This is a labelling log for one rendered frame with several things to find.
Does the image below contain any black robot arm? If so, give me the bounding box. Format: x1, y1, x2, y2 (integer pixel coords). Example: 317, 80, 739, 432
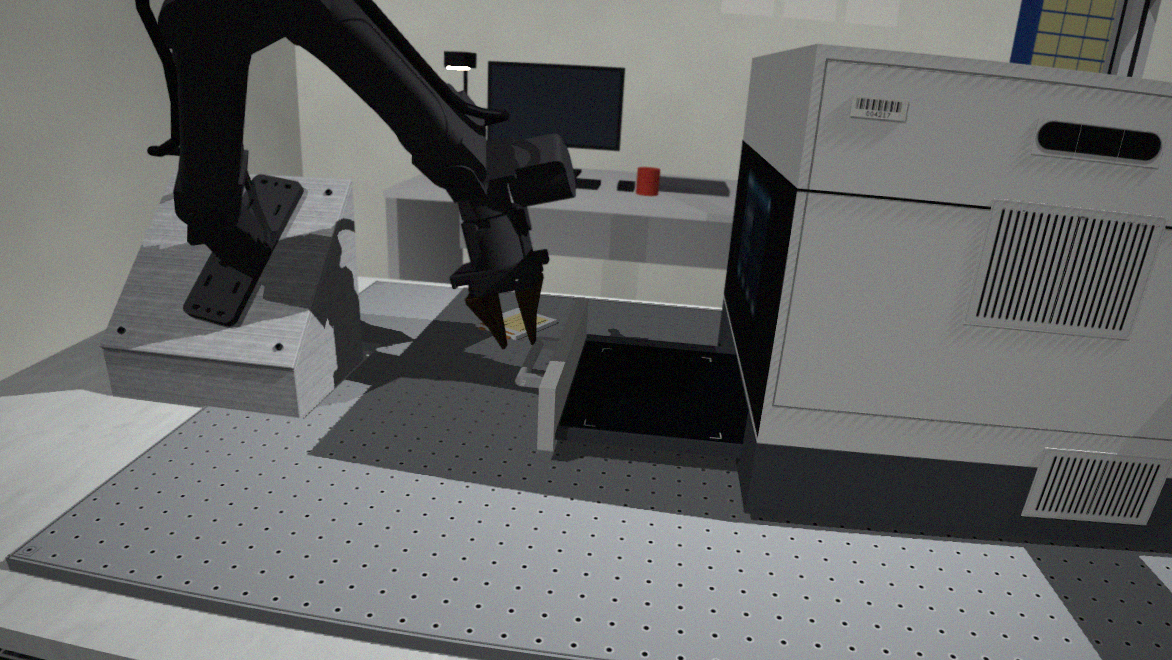
158, 0, 575, 327

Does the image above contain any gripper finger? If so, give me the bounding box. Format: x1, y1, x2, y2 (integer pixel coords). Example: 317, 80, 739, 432
515, 273, 544, 345
465, 294, 507, 349

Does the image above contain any white lab instrument with drawer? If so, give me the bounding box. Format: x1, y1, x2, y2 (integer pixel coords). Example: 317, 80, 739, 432
515, 45, 1172, 547

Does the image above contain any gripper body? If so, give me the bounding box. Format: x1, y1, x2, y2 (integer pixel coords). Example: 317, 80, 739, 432
449, 209, 550, 297

